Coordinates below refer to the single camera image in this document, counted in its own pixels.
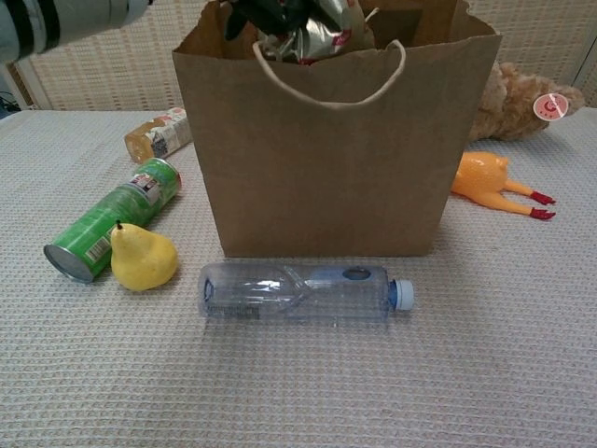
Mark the gold red snack packet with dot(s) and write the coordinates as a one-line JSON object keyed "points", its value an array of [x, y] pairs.
{"points": [[326, 32]]}

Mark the clear plastic water bottle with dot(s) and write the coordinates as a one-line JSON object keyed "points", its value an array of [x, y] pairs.
{"points": [[326, 298]]}

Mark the green chips can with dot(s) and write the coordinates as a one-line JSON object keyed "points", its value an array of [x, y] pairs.
{"points": [[116, 205]]}

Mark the brown paper shopping bag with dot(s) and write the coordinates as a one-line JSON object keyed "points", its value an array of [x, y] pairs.
{"points": [[326, 163]]}

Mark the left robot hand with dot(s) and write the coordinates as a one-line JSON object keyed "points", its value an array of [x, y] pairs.
{"points": [[261, 14]]}

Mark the orange rubber chicken toy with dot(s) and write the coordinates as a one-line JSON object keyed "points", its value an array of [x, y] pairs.
{"points": [[480, 177]]}

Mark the amber tea bottle with label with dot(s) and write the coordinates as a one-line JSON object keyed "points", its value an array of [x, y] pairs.
{"points": [[158, 135]]}

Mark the yellow lemon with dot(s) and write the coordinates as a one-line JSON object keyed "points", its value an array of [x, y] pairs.
{"points": [[144, 261]]}

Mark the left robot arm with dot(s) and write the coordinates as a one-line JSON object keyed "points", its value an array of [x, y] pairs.
{"points": [[56, 23]]}

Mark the white woven tablecloth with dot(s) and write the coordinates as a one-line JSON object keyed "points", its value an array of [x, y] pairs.
{"points": [[373, 373]]}

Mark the brown teddy bear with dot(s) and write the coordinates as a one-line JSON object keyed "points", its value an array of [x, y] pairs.
{"points": [[513, 102]]}

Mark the woven folding screen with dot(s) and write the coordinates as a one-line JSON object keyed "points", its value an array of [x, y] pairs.
{"points": [[116, 70]]}

